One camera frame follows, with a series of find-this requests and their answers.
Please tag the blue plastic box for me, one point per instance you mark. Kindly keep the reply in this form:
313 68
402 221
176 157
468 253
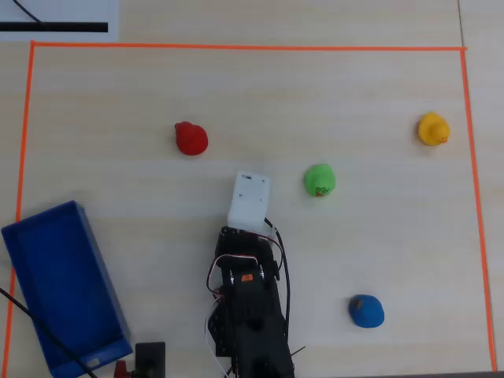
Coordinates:
65 283

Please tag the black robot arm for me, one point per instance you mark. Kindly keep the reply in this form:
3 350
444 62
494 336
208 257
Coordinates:
256 315

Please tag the black table clamp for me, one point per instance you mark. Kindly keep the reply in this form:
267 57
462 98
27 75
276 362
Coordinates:
149 360

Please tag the blue rubber duck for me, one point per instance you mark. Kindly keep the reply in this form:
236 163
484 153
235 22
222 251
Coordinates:
367 312

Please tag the white gripper camera mount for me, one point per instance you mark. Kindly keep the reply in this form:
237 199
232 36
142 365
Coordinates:
250 201

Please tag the white paper with black bar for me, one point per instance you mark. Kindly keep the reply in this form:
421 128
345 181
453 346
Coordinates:
59 19

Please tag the orange tape strip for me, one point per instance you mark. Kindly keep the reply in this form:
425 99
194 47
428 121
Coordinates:
19 189
477 204
248 47

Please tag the yellow rubber duck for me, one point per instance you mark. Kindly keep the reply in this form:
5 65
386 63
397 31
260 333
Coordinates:
432 130

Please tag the red rubber duck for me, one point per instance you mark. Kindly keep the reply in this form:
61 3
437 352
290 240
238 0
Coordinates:
191 138

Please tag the green rubber duck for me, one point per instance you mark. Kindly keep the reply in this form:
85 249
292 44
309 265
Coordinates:
319 179

